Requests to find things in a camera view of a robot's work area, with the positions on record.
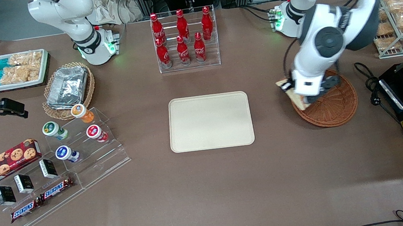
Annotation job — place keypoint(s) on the triangular sandwich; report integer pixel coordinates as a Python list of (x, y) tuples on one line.
[(299, 103)]

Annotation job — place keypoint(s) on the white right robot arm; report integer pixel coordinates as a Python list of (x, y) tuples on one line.
[(63, 11)]

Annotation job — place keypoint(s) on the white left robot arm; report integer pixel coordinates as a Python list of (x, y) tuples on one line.
[(328, 39)]

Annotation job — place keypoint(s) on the brown wicker basket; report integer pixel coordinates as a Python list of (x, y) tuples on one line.
[(336, 110)]

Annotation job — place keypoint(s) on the light wicker basket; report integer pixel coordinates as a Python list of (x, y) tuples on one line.
[(90, 83)]

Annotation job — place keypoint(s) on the cream plastic tray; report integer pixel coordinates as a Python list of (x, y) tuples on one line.
[(210, 121)]

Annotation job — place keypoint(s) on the teal snack pack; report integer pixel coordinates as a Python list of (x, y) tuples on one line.
[(3, 63), (0, 77)]

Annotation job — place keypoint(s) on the clear bag rice crackers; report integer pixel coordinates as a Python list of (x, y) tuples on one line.
[(25, 58), (17, 74)]

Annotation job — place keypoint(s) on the green lid gum jar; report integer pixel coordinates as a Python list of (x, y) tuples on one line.
[(53, 130)]

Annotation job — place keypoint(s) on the white rectangular snack bin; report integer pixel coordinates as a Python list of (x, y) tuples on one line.
[(46, 65)]

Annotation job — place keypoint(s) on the red Walkers cookie box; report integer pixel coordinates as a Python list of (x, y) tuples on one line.
[(4, 163)]

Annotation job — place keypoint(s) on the aluminium foil container stack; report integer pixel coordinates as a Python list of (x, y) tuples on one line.
[(67, 86)]

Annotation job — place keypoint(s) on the orange lid gum jar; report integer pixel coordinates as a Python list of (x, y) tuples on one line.
[(81, 112)]

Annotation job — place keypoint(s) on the small black box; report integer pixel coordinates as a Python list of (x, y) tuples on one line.
[(5, 195), (24, 183), (48, 168)]

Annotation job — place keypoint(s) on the blue lid gum jar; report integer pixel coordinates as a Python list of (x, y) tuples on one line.
[(66, 154)]

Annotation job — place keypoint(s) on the red lid gum jar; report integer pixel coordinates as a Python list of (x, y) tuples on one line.
[(95, 133)]

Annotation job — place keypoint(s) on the Snickers bar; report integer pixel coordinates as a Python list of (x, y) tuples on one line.
[(26, 210), (57, 188)]

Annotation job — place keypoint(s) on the red Coca-Cola bottle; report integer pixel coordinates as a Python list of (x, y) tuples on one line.
[(157, 27), (181, 24), (162, 54), (199, 49), (182, 51), (207, 22)]

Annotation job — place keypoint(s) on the clear acrylic bottle rack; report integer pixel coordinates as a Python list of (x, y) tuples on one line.
[(191, 66)]

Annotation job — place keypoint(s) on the clear acrylic stepped stand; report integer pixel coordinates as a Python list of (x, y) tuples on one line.
[(58, 206), (115, 152)]

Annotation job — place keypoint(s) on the crumpled beige bag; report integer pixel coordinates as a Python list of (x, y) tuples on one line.
[(112, 8)]

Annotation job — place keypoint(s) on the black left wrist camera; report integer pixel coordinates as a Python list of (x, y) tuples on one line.
[(329, 82)]

